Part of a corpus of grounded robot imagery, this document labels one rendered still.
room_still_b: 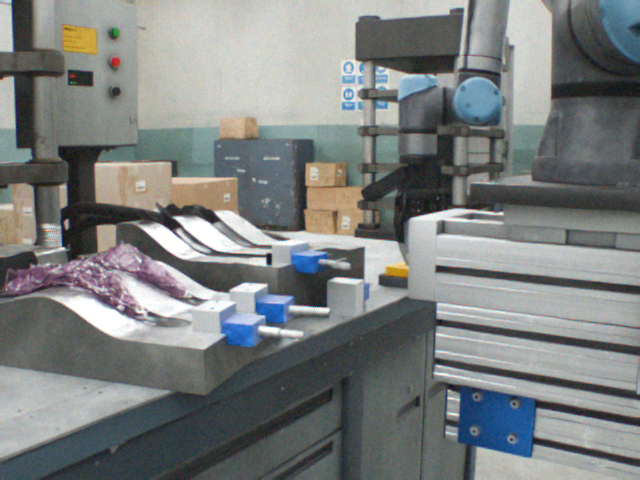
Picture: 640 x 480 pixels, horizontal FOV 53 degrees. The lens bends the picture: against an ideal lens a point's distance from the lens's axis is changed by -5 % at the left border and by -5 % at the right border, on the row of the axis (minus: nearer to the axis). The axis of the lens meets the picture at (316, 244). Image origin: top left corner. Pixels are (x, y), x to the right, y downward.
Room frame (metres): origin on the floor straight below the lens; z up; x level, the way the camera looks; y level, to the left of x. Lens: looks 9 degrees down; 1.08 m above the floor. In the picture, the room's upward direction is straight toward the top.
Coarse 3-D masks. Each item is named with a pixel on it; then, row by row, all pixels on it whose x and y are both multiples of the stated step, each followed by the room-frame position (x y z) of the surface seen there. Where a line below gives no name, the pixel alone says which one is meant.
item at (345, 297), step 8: (336, 280) 1.07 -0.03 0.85; (344, 280) 1.07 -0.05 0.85; (352, 280) 1.07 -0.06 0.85; (360, 280) 1.07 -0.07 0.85; (328, 288) 1.06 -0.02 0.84; (336, 288) 1.06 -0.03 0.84; (344, 288) 1.05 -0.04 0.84; (352, 288) 1.05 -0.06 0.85; (360, 288) 1.06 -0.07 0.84; (368, 288) 1.11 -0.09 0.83; (328, 296) 1.06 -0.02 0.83; (336, 296) 1.06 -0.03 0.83; (344, 296) 1.05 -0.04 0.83; (352, 296) 1.05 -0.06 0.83; (360, 296) 1.06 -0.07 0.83; (368, 296) 1.11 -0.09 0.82; (328, 304) 1.06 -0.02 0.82; (336, 304) 1.06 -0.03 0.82; (344, 304) 1.05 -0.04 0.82; (352, 304) 1.05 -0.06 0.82; (360, 304) 1.06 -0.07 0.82; (336, 312) 1.06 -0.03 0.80; (344, 312) 1.05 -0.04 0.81; (352, 312) 1.05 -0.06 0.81; (360, 312) 1.06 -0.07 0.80
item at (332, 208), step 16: (320, 176) 7.96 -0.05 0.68; (336, 176) 7.89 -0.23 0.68; (320, 192) 7.98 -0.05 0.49; (336, 192) 7.87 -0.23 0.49; (352, 192) 7.78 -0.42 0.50; (320, 208) 7.97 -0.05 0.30; (336, 208) 7.87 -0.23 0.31; (352, 208) 7.77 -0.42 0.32; (320, 224) 7.96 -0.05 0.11; (336, 224) 7.89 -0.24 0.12; (352, 224) 7.77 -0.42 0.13
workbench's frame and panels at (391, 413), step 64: (384, 320) 1.13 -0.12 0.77; (256, 384) 0.92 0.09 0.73; (320, 384) 1.05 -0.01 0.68; (384, 384) 1.26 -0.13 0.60; (64, 448) 0.59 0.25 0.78; (128, 448) 0.72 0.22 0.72; (192, 448) 0.80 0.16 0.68; (256, 448) 0.93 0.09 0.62; (320, 448) 1.09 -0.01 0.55; (384, 448) 1.27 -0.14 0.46; (448, 448) 1.55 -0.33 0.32
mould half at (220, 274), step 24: (192, 216) 1.29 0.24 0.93; (120, 240) 1.20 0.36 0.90; (144, 240) 1.16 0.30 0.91; (168, 240) 1.16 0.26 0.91; (216, 240) 1.23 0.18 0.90; (264, 240) 1.30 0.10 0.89; (168, 264) 1.12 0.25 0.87; (192, 264) 1.09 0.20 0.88; (216, 264) 1.06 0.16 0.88; (240, 264) 1.03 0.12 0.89; (264, 264) 1.02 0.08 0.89; (288, 264) 1.02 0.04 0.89; (360, 264) 1.19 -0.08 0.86; (216, 288) 1.06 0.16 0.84; (288, 288) 1.01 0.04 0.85; (312, 288) 1.07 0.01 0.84
